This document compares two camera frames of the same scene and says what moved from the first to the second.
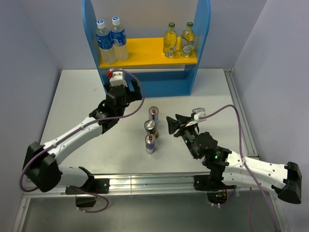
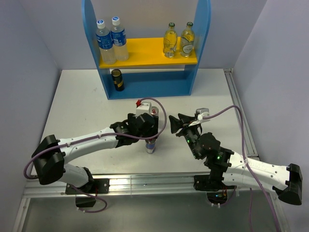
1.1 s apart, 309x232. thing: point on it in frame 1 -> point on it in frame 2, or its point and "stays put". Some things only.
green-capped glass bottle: (170, 42) stays put
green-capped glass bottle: (187, 40) stays put
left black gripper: (132, 97) -> (152, 131)
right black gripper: (173, 124) stays put
